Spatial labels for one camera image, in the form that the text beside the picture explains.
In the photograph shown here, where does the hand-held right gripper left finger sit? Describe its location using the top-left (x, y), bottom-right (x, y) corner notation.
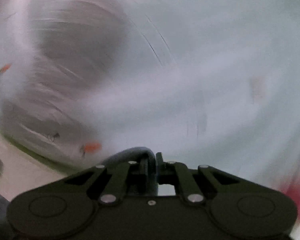
top-left (64, 155), bottom-right (152, 207)

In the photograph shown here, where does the green grid cutting mat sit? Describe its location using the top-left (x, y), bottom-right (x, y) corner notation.
top-left (0, 134), bottom-right (90, 202)

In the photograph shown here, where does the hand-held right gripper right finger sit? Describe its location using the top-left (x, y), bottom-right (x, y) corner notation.
top-left (155, 152), bottom-right (243, 204)

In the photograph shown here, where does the red folded garment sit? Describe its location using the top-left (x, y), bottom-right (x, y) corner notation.
top-left (277, 180), bottom-right (300, 220)

